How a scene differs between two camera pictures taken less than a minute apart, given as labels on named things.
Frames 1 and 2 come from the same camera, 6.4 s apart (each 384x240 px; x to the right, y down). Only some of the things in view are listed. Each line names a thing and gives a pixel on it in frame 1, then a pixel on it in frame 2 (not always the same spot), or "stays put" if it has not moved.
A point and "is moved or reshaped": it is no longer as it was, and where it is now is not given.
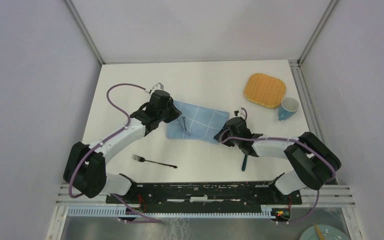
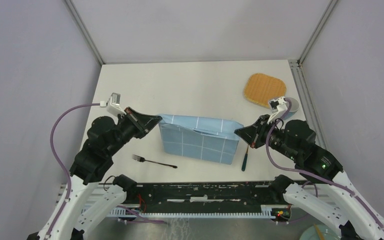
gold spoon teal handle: (244, 163) stays put
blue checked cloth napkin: (196, 123) is moved or reshaped
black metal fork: (140, 159) stays put
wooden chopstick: (318, 232) stays put
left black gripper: (176, 113) → (145, 122)
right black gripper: (222, 132) → (253, 134)
